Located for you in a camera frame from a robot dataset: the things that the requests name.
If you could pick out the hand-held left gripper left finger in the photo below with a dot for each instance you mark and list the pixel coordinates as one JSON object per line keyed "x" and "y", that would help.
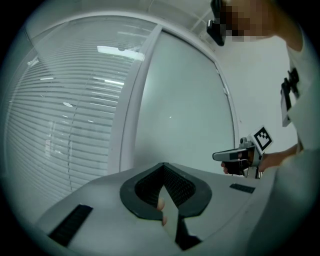
{"x": 100, "y": 212}

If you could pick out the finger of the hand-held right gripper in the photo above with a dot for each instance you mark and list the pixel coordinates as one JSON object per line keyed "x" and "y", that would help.
{"x": 225, "y": 155}

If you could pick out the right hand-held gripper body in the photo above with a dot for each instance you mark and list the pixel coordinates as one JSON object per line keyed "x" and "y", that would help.
{"x": 262, "y": 140}

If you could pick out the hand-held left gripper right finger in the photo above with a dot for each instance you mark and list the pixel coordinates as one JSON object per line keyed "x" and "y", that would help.
{"x": 225, "y": 200}

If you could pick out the frosted glass door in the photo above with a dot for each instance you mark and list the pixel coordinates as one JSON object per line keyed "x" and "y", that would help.
{"x": 187, "y": 100}

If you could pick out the person's right forearm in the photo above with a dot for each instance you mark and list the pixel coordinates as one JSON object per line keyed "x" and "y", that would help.
{"x": 277, "y": 157}

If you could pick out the person's right hand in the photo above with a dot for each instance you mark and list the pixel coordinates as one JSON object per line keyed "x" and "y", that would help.
{"x": 225, "y": 168}

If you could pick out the person's left hand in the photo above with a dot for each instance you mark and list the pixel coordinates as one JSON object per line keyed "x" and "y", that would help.
{"x": 160, "y": 203}

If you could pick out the person's white shirt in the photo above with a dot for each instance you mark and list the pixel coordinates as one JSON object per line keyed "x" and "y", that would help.
{"x": 307, "y": 87}

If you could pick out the glass partition with blinds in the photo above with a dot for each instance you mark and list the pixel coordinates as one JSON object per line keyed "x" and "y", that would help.
{"x": 62, "y": 112}

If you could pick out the person's head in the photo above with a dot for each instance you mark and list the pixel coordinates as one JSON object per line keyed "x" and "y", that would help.
{"x": 262, "y": 15}

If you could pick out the black tablet mount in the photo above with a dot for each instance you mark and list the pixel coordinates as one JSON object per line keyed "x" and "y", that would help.
{"x": 292, "y": 80}

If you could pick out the black head-mounted camera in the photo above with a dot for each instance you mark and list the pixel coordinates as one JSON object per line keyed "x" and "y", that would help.
{"x": 216, "y": 27}

